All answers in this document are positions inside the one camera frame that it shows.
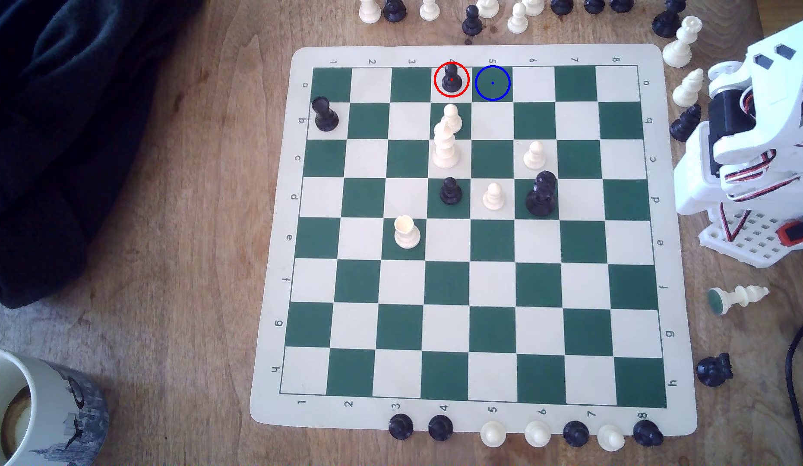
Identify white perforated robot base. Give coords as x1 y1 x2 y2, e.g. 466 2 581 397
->
698 206 803 269

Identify white chess rook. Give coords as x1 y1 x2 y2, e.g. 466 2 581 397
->
394 215 422 250

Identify black chess rook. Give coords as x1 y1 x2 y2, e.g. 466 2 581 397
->
311 96 340 132

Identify black chess queen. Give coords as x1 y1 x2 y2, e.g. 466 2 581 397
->
525 171 558 217

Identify green and cream chess mat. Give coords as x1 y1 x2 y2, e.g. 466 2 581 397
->
249 43 698 438

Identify white chess queen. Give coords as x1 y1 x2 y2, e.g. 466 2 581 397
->
662 16 703 69

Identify black chess knight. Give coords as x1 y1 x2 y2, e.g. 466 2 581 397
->
696 353 734 388

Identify white chess bishop green felt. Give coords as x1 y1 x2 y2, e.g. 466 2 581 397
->
707 285 769 317

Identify dark blue cloth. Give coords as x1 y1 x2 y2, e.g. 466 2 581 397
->
0 0 205 310

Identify white mug with skyline print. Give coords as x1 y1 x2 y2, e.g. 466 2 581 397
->
0 346 110 466

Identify red white black servo wires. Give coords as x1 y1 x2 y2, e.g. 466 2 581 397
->
719 145 800 243

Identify black cable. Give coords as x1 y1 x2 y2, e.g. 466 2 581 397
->
785 309 803 466

